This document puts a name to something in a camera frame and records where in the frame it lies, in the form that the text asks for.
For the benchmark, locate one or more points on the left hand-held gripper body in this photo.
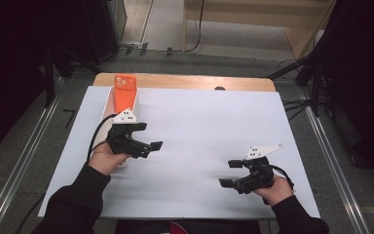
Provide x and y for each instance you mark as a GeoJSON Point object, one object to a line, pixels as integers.
{"type": "Point", "coordinates": [123, 143]}

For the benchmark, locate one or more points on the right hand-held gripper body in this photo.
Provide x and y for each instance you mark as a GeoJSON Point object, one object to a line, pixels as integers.
{"type": "Point", "coordinates": [256, 175]}

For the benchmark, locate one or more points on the orange phone case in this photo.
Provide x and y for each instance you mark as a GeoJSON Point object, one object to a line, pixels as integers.
{"type": "Point", "coordinates": [125, 96]}

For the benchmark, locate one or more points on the white rectangular plastic bin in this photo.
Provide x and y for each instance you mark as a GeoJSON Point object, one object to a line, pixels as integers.
{"type": "Point", "coordinates": [110, 104]}

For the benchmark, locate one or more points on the person's right hand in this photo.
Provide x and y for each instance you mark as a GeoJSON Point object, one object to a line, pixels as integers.
{"type": "Point", "coordinates": [274, 193]}

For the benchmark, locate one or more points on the person's left hand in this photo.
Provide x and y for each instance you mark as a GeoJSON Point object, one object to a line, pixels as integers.
{"type": "Point", "coordinates": [105, 161]}

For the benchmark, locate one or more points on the white table mat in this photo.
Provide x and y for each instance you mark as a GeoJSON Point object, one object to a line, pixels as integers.
{"type": "Point", "coordinates": [191, 169]}

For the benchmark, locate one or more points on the person's dark trousers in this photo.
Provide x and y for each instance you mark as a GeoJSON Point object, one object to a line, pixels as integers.
{"type": "Point", "coordinates": [220, 227]}

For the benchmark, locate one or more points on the wooden table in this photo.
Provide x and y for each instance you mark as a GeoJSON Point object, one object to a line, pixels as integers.
{"type": "Point", "coordinates": [181, 81]}

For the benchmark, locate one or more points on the red and white shoe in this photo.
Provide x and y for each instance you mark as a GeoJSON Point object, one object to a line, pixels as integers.
{"type": "Point", "coordinates": [178, 228]}

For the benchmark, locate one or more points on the black metal stand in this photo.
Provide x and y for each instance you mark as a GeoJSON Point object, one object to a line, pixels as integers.
{"type": "Point", "coordinates": [49, 81]}

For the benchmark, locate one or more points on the black tripod stand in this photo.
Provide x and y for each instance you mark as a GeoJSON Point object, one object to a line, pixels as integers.
{"type": "Point", "coordinates": [315, 87]}

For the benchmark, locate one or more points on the dark cabinet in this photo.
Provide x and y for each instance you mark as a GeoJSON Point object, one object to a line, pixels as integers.
{"type": "Point", "coordinates": [107, 26]}

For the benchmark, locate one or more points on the black curtain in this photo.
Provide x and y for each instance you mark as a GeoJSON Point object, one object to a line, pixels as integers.
{"type": "Point", "coordinates": [13, 65]}
{"type": "Point", "coordinates": [363, 81]}

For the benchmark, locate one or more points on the light wooden shelf unit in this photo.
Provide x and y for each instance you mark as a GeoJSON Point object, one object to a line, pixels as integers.
{"type": "Point", "coordinates": [298, 16]}

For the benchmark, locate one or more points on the metal floor rail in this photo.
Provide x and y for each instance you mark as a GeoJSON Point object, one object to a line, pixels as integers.
{"type": "Point", "coordinates": [19, 169]}
{"type": "Point", "coordinates": [334, 169]}

